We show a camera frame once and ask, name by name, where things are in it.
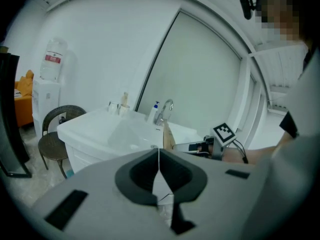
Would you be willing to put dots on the person's head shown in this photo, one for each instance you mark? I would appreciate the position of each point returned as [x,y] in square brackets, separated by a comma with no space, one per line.
[277,16]

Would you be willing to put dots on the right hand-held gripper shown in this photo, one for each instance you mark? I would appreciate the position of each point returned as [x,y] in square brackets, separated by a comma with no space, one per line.
[220,139]

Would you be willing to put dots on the white cup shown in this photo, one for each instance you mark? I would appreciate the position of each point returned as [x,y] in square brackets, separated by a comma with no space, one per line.
[124,111]

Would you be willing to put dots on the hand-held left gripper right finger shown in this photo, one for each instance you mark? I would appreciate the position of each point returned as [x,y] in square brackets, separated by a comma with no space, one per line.
[212,196]

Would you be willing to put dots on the teal plastic bag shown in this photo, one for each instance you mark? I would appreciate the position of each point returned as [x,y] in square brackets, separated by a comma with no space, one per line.
[69,173]

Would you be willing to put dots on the small black device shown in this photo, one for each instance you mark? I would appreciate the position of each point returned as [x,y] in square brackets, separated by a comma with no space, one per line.
[62,120]

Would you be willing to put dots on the person's right forearm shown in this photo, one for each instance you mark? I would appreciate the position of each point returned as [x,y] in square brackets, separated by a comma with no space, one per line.
[257,155]

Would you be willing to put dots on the person's black star-print shirt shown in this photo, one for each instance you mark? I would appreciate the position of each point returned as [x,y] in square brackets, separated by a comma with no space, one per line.
[290,124]

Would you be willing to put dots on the black head-mounted camera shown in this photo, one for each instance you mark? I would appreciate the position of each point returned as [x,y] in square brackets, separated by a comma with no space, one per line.
[248,5]

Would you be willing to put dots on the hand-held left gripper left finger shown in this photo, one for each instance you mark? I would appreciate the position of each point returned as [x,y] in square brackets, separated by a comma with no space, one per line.
[100,201]

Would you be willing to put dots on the black framed glass panel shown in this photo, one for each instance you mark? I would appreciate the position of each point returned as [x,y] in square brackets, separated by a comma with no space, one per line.
[11,114]

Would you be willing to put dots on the white water dispenser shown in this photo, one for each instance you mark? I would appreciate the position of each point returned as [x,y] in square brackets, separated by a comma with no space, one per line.
[46,104]

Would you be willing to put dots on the chrome faucet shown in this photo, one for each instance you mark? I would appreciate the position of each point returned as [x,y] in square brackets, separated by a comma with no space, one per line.
[163,111]

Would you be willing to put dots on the clear water jug red label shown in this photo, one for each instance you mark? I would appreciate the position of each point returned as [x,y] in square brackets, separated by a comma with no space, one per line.
[53,59]

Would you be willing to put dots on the frosted glass partition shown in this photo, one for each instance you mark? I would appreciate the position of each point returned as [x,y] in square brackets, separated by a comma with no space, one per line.
[195,71]

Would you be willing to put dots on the dark wicker chair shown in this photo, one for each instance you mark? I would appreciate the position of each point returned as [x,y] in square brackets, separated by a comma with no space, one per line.
[60,144]

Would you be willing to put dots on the white sink vanity cabinet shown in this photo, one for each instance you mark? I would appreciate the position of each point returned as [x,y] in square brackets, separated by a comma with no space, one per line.
[95,131]

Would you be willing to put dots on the white soap pump bottle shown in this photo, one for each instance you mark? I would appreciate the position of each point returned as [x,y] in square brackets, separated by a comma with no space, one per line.
[153,114]

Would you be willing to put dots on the clear glass cup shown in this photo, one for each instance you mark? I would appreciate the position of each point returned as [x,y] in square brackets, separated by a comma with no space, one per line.
[113,107]

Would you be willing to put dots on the orange box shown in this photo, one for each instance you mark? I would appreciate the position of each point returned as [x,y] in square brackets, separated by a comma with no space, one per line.
[23,101]

